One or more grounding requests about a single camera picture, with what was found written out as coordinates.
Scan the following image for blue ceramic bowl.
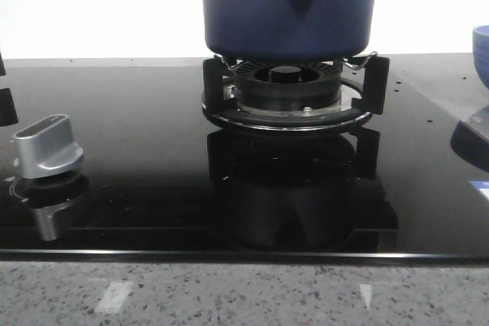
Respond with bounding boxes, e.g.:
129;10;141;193
472;24;489;88

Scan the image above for blue cooking pot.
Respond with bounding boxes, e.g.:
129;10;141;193
203;0;374;62

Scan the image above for black pot support grate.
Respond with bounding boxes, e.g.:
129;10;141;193
202;53;390;131

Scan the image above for black gas burner head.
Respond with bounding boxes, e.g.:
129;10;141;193
234;62;341;111

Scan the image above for black glass cooktop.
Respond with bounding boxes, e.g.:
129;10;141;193
1;54;488;265

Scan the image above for silver stove knob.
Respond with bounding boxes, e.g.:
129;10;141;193
13;114;84;179

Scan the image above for blue white label sticker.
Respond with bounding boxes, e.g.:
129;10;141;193
471;181;489;201

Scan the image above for wire pot reducer ring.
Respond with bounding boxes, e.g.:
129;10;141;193
213;50;379;73

